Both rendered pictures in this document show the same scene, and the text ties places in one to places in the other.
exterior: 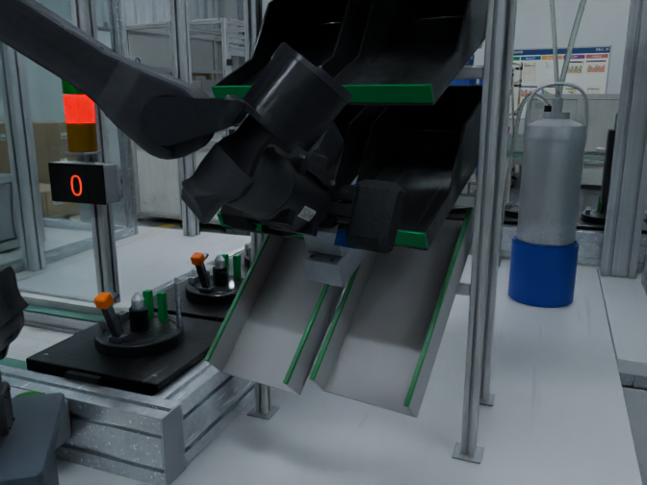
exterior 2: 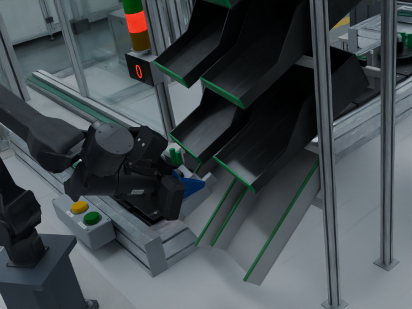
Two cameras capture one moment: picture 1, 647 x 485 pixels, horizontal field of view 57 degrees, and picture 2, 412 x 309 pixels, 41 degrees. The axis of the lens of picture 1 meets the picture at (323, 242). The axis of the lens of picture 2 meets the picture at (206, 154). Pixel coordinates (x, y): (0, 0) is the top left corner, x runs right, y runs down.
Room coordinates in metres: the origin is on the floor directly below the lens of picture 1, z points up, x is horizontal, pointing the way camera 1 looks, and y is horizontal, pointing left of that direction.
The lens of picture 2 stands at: (-0.02, -0.52, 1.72)
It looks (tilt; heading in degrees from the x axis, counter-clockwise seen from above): 30 degrees down; 36
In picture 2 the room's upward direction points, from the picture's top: 10 degrees counter-clockwise
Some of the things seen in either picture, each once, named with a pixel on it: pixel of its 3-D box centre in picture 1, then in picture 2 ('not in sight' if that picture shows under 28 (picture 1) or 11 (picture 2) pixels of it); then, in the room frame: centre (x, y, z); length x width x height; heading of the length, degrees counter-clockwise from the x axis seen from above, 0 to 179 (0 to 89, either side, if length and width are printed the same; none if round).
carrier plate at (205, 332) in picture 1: (141, 345); (167, 183); (0.91, 0.30, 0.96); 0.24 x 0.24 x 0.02; 69
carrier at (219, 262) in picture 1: (219, 272); not in sight; (1.15, 0.21, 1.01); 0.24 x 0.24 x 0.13; 69
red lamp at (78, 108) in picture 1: (79, 109); (136, 21); (1.09, 0.43, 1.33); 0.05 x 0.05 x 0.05
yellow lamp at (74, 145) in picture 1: (82, 137); (140, 38); (1.09, 0.43, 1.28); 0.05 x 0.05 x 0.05
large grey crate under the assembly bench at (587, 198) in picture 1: (600, 199); not in sight; (5.65, -2.64, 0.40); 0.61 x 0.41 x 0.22; 61
